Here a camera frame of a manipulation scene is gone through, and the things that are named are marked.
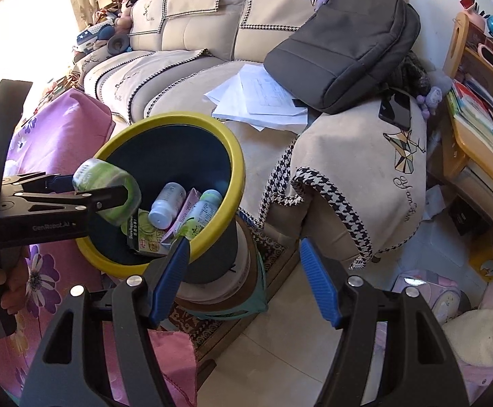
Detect blue star print bag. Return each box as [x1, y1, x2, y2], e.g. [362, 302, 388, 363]
[76, 23, 116, 52]

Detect purple floral tablecloth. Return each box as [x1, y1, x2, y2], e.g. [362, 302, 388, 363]
[0, 89, 198, 407]

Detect yellow cardboard box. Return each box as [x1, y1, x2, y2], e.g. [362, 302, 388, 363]
[469, 237, 493, 280]

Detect yellow rimmed black trash bin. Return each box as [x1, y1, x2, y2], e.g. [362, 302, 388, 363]
[75, 112, 246, 286]

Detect teal plastic stool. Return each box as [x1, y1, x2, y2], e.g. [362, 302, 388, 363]
[174, 216, 268, 321]

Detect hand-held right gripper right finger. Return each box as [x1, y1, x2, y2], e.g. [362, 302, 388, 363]
[299, 237, 470, 407]

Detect green white yogurt cup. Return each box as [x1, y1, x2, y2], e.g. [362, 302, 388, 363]
[72, 158, 142, 226]

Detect white fluffy blanket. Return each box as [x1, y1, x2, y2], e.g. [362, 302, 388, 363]
[441, 305, 493, 365]

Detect pink storage box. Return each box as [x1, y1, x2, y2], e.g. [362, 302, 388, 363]
[393, 273, 472, 327]

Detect pink strawberry milk carton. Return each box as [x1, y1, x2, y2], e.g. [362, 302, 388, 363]
[162, 187, 202, 244]

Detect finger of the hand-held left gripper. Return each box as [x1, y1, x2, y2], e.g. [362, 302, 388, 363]
[3, 172, 75, 193]
[0, 184, 129, 218]

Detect white paper sheets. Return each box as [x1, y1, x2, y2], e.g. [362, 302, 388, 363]
[204, 64, 309, 132]

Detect wooden bookshelf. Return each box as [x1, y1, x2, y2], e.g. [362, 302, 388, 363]
[427, 11, 493, 238]

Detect beige sofa with deer covers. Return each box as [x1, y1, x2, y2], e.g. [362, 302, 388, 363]
[73, 0, 427, 272]

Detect grey backpack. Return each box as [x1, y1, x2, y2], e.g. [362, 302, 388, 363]
[263, 0, 421, 115]

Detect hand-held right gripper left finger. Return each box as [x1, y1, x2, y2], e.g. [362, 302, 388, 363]
[20, 236, 191, 407]

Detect row of books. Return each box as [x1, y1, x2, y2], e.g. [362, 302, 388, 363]
[446, 74, 493, 162]

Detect black smartphone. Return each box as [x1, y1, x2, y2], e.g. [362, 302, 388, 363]
[378, 91, 412, 131]

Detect dark grey cloth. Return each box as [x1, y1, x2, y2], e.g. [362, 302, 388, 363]
[388, 51, 431, 96]

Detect white supplement bottle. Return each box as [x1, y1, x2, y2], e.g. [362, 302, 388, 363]
[148, 182, 186, 230]

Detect person's left hand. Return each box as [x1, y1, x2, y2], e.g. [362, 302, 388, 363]
[0, 258, 30, 313]

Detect green white drink bottle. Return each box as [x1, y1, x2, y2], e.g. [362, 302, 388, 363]
[174, 189, 223, 242]

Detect long green white carton box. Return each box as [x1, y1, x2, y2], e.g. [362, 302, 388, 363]
[125, 209, 175, 257]

